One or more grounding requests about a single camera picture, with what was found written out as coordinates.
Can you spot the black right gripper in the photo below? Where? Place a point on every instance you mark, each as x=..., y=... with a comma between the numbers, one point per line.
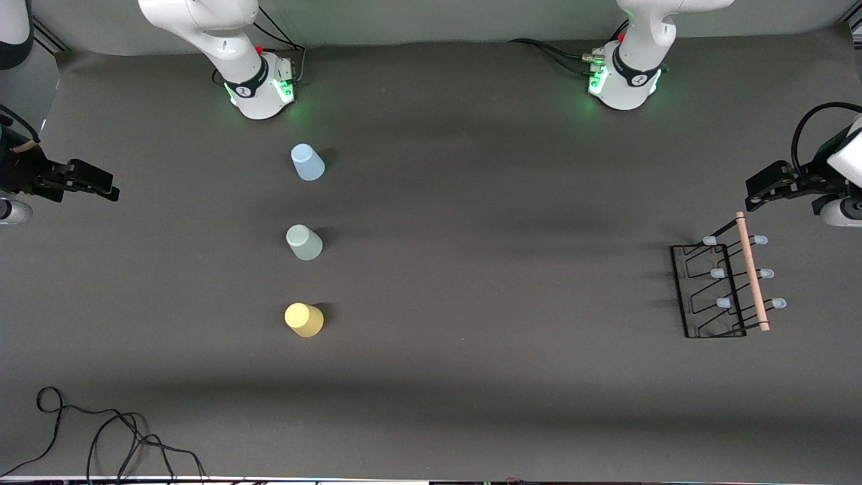
x=25, y=170

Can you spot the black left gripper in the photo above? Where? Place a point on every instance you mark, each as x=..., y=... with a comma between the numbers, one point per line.
x=810, y=180

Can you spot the pale green plastic cup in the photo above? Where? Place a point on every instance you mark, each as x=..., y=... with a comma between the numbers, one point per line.
x=304, y=242

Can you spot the yellow plastic cup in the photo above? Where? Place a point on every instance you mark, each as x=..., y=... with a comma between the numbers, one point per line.
x=304, y=320

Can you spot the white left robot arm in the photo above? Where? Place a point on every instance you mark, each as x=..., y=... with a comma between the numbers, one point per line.
x=633, y=74

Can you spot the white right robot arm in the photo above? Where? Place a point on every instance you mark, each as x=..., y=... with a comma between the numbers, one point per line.
x=236, y=60

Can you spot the light blue plastic cup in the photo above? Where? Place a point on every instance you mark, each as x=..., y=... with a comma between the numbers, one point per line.
x=308, y=163

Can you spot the dark grey table mat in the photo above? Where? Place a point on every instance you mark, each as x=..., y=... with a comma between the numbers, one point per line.
x=539, y=377

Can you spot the aluminium frame rail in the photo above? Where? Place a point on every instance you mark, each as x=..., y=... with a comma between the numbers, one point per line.
x=50, y=37

